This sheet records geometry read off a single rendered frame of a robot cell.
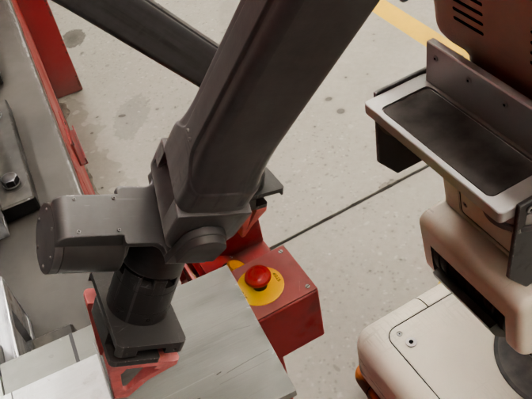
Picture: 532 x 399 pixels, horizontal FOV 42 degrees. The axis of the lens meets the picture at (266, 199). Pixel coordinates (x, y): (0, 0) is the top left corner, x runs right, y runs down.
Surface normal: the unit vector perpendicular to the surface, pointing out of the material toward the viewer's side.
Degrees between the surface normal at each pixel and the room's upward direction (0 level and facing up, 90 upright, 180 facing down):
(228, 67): 67
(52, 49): 90
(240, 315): 0
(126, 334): 30
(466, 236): 8
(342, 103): 0
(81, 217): 35
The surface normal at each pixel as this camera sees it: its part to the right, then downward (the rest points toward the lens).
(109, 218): 0.40, -0.46
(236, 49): -0.91, 0.05
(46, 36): 0.41, 0.60
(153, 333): 0.33, -0.79
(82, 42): -0.14, -0.70
